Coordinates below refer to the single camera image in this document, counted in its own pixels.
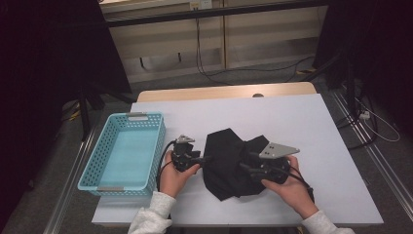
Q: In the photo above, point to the person's right hand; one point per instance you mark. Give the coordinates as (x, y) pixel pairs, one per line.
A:
(295, 191)

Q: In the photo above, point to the white table cover sheet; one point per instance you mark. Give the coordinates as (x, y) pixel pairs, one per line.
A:
(227, 113)

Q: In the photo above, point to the light blue plastic basket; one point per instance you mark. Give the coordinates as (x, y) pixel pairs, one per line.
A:
(126, 156)

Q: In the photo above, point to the white wall socket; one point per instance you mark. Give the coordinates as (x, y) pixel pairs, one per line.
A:
(200, 4)

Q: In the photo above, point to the black stand leg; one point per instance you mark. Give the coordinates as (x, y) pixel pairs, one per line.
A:
(350, 87)
(85, 117)

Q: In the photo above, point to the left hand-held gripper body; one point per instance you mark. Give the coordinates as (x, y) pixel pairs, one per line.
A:
(183, 156)

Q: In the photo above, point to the person's left hand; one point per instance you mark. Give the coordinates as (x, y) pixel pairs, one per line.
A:
(172, 182)

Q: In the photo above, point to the black curtain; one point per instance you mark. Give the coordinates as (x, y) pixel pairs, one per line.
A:
(373, 39)
(48, 65)

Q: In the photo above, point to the white power plug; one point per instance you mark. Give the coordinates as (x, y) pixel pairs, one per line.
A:
(365, 115)

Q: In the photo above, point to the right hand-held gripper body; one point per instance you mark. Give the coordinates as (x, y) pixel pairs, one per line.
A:
(276, 150)

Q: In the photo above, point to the black shorts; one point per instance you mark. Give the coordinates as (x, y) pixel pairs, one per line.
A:
(224, 162)

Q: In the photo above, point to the black horizontal bar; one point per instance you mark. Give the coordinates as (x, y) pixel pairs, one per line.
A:
(211, 13)

